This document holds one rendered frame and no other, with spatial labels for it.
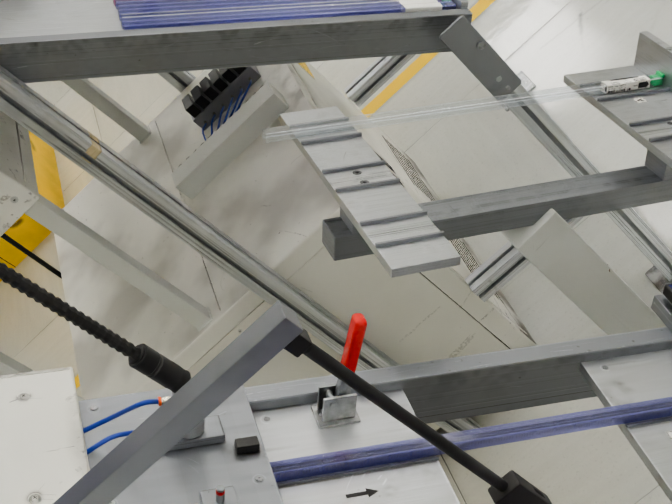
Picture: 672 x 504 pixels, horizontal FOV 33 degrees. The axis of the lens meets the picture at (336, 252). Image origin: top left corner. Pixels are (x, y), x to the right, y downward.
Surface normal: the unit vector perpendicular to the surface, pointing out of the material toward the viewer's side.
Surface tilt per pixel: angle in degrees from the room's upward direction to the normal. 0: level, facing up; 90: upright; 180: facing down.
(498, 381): 90
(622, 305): 90
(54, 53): 90
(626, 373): 45
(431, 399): 90
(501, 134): 0
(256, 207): 0
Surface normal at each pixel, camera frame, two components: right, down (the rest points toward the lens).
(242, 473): 0.07, -0.82
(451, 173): -0.62, -0.50
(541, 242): 0.34, 0.51
